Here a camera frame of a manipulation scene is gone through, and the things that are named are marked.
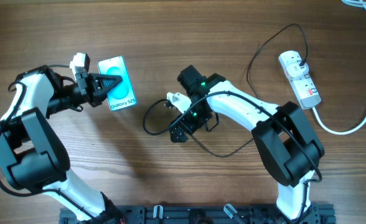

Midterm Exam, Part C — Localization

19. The black charger cable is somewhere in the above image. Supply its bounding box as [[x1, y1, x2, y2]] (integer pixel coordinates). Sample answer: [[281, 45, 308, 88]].
[[189, 23, 309, 158]]

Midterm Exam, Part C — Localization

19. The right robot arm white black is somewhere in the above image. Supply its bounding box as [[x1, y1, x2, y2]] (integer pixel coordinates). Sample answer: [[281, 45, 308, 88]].
[[167, 65, 325, 223]]

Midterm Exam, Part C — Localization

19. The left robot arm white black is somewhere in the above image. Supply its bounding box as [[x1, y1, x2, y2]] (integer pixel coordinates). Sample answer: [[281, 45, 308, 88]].
[[0, 65, 125, 223]]

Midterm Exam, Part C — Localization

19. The white charger plug adapter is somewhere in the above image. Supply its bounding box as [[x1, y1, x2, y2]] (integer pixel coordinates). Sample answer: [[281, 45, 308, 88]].
[[286, 62, 309, 80]]

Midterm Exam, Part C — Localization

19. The white power strip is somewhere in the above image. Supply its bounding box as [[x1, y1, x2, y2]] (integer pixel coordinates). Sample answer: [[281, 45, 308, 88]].
[[278, 50, 321, 110]]

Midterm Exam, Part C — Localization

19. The black mounting rail base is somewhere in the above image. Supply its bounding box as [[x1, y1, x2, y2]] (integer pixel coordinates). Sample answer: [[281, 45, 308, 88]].
[[59, 203, 337, 224]]

